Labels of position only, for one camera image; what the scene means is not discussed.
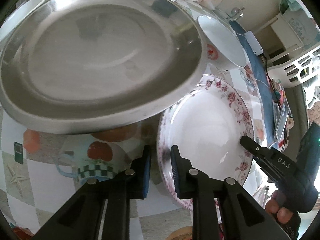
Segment floral rimmed white plate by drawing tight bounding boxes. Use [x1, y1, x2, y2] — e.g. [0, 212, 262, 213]
[157, 74, 254, 210]

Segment white bowl red flowers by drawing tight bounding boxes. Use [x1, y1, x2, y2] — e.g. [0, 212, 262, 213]
[197, 15, 247, 70]

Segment plain white bowl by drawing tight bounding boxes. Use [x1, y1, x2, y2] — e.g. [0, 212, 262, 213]
[1, 0, 45, 42]

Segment person's right hand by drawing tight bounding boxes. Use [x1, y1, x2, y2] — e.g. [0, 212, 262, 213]
[265, 190, 293, 224]

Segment patterned checkered tablecloth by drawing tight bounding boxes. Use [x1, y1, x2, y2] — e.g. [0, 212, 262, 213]
[0, 0, 270, 240]

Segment white lattice shelf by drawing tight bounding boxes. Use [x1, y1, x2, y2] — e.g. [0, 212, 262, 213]
[267, 43, 319, 88]

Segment blue tablecloth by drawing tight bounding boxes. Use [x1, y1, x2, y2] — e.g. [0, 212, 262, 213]
[229, 21, 275, 146]

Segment white power adapter box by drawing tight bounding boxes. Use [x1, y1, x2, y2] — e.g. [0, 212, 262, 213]
[244, 31, 264, 56]

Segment white wooden cabinet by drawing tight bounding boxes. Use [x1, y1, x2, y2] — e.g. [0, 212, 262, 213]
[253, 0, 319, 56]

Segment glass pitcher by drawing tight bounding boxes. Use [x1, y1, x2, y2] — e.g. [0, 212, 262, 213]
[216, 0, 245, 21]

